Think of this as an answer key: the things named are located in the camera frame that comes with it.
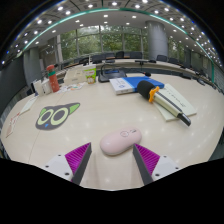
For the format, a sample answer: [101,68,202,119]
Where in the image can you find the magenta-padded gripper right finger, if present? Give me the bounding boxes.
[132,142,183,187]

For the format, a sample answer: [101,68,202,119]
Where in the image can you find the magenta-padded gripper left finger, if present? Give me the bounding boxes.
[44,142,93,186]

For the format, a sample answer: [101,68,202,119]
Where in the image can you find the pink computer mouse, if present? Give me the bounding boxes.
[99,126,143,157]

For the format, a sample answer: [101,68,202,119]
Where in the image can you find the cat-face mouse pad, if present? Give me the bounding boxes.
[35,102,81,131]

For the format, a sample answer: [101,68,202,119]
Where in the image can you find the cream notebook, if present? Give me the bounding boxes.
[153,83,198,122]

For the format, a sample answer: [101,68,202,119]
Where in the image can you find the colourful sticker sheet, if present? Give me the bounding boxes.
[57,82,86,94]

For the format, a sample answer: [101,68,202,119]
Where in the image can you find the white lidded mug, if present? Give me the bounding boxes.
[41,78,53,95]

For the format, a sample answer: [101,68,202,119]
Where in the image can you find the blue and white book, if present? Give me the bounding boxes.
[109,76,166,96]

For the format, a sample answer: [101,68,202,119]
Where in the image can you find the white cardboard box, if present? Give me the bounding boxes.
[63,66,88,86]

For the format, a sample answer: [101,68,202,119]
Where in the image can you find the red thermos bottle green band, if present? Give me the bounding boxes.
[45,64,61,93]

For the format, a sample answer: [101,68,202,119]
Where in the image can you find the green white drink cup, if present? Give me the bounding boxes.
[82,63,98,85]

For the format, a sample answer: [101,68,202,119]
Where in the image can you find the black gooseneck microphone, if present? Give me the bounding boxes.
[125,69,152,78]

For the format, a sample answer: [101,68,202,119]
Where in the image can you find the black conference desk unit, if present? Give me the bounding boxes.
[97,63,128,83]

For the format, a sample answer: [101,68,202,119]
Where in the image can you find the group of dark chairs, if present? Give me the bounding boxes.
[59,50,224,94]

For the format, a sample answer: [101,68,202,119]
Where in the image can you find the group of ceiling lights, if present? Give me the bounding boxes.
[0,0,224,68]

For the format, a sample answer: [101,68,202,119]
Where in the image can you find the black microphone with orange ring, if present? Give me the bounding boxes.
[136,80,193,127]

